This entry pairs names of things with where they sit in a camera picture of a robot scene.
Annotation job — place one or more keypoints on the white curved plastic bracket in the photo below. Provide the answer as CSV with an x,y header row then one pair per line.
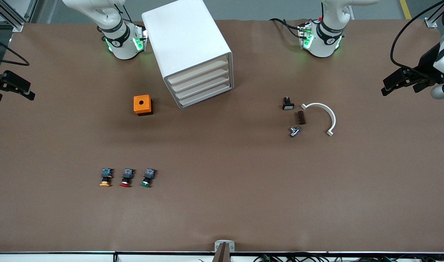
x,y
333,119

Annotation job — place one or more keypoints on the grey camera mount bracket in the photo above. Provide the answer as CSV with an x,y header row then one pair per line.
x,y
224,251

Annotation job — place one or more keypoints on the red push button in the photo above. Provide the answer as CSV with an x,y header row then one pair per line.
x,y
126,174

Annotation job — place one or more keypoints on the aluminium frame profile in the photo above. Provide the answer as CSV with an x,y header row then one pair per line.
x,y
430,23
17,26

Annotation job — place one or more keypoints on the orange button enclosure box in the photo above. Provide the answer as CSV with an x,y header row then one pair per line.
x,y
141,103

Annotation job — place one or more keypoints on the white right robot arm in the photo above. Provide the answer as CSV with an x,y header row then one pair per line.
x,y
123,47

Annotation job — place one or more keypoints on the small silver metal connector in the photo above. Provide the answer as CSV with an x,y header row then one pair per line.
x,y
294,131

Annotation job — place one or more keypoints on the yellow push button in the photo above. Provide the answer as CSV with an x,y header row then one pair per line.
x,y
106,174

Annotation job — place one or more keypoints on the white drawer cabinet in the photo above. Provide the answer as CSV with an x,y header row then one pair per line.
x,y
185,36

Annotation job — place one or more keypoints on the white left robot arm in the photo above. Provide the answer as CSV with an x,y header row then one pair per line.
x,y
323,45

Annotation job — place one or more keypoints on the black rectangular push button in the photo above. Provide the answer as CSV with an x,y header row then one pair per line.
x,y
288,104

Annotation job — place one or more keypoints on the green push button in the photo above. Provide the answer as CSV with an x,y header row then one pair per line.
x,y
148,174

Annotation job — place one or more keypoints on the brown terminal block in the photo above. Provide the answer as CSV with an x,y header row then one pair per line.
x,y
301,118

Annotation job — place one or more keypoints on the brown table mat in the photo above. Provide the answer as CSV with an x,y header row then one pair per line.
x,y
222,203

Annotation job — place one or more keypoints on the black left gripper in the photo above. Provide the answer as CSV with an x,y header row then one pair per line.
x,y
424,64

